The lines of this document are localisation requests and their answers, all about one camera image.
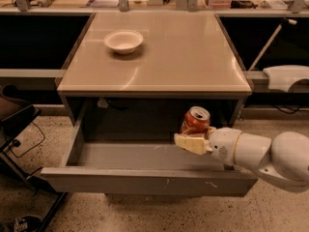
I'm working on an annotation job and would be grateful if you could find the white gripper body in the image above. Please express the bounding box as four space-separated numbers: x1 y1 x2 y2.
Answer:
209 128 242 166

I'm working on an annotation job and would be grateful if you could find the red coke can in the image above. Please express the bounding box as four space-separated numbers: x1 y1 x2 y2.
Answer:
180 106 211 134

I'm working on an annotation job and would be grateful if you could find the white curved robot base part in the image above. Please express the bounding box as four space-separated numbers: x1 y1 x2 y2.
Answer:
263 65 309 92

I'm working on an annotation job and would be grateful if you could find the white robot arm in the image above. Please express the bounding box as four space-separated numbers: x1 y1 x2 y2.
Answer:
174 127 309 193

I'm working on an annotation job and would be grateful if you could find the open grey top drawer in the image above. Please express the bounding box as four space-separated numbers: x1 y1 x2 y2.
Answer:
42 100 257 196

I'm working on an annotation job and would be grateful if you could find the grey cabinet with beige top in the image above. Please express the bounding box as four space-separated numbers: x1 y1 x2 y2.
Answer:
54 11 255 128

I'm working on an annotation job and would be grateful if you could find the white paper bowl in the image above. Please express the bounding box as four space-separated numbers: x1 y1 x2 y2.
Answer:
103 30 144 55

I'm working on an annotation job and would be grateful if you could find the white stick with black tip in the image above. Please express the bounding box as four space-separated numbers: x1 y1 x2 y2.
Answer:
248 17 297 71

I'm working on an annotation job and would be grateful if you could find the black sneaker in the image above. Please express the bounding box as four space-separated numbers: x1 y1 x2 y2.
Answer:
3 215 42 232

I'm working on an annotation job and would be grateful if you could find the black chair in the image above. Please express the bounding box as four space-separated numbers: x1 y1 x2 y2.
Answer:
0 84 68 232

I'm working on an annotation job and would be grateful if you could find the black cable on floor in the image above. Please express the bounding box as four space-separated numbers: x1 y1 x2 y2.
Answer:
7 121 46 160

